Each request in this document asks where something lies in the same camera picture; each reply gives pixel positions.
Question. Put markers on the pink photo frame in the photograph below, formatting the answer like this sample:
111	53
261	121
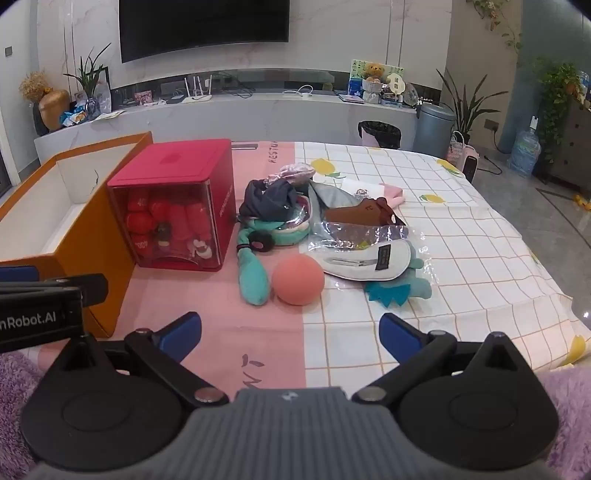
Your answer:
143	97

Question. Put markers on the hanging vine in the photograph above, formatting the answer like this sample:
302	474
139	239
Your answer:
501	21

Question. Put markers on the green poster card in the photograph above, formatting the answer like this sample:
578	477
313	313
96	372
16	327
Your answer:
358	78

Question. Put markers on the gold vase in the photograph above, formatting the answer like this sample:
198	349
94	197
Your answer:
53	110

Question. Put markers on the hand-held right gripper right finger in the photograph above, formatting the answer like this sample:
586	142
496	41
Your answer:
397	334

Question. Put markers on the grey trash can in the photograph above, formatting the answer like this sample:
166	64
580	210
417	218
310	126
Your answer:
431	131

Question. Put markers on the teal plush doll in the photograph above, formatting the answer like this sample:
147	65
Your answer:
251	277

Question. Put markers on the pink woven basket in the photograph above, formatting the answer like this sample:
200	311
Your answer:
455	147

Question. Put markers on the green plant in glass vase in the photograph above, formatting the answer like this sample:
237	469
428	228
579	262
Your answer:
90	76

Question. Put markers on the white router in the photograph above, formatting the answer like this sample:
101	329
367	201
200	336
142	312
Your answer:
196	94

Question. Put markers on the teddy bear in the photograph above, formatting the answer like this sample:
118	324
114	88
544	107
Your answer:
374	71

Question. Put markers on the red plush toys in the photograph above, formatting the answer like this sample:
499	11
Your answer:
157	221

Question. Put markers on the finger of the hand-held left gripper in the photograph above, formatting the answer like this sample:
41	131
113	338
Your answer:
92	288
18	273

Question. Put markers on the dark grey cloth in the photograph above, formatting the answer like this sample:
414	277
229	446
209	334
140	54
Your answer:
256	201

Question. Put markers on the pink ball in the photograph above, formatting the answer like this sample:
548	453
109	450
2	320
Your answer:
298	280

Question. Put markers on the dried flowers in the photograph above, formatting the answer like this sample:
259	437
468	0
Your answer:
33	85

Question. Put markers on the blue snack packet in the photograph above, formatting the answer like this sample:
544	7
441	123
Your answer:
74	115

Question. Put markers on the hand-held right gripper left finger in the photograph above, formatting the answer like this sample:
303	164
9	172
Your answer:
182	334

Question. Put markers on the tall leafy potted plant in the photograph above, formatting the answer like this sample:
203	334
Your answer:
464	106

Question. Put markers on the dark cabinet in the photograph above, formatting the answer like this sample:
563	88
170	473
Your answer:
577	143

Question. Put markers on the orange cardboard box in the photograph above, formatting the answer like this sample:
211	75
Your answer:
83	258

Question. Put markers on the bushy green plant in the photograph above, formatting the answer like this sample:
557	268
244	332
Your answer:
556	92

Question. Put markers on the grey green cloth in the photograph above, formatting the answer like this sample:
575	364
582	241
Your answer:
332	198

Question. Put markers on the clear plastic bag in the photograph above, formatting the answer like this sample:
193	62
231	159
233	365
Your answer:
341	233

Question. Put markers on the water jug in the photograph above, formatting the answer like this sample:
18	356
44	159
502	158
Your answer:
524	152

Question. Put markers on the pink brocade pouch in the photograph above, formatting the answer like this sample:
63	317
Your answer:
295	171

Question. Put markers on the pink bin black liner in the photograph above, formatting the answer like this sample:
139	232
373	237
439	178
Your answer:
381	136

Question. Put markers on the black television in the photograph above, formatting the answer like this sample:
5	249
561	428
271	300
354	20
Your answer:
203	27

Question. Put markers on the teal dinosaur plush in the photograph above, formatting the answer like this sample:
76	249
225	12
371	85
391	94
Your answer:
392	290

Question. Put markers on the pink space heater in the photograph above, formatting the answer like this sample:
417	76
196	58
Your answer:
470	164

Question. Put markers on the red box clear front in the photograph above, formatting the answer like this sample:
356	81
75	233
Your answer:
175	161

